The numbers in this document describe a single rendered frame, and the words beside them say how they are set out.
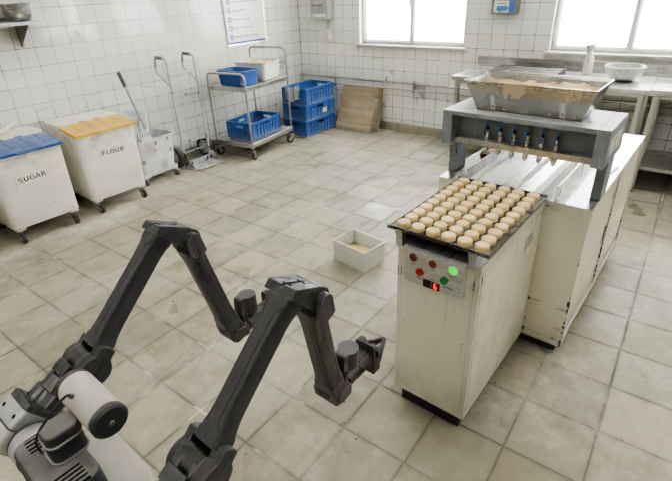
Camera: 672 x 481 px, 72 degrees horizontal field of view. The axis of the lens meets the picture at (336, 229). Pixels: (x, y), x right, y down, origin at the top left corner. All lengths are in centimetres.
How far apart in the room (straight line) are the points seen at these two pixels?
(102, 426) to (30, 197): 342
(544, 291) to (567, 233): 33
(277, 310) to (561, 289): 175
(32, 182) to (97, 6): 182
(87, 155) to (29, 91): 80
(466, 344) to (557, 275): 70
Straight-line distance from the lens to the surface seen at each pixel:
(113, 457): 121
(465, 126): 240
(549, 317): 255
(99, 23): 520
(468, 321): 182
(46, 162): 430
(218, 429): 96
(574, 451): 232
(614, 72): 490
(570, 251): 234
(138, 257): 126
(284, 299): 91
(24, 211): 434
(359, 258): 311
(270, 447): 219
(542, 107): 224
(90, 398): 104
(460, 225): 177
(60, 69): 502
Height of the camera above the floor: 172
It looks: 28 degrees down
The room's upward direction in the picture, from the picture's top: 2 degrees counter-clockwise
